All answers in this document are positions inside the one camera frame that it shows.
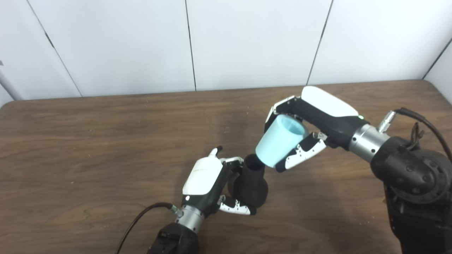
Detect light-blue cylindrical hose piece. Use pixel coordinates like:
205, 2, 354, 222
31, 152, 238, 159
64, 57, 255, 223
255, 114, 310, 169

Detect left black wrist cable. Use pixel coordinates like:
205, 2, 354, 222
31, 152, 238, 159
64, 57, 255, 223
114, 202, 179, 254

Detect black funnel-shaped nozzle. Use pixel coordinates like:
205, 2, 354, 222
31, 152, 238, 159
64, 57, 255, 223
228, 154, 269, 208

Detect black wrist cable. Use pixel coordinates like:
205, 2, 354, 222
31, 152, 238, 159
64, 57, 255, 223
378, 107, 452, 163
114, 202, 179, 254

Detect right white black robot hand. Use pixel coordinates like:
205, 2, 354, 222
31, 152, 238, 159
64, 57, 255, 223
264, 86, 370, 173

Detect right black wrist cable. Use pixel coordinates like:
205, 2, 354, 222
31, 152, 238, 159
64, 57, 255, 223
378, 107, 452, 163

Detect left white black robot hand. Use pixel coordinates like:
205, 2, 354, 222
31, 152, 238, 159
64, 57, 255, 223
181, 146, 257, 217

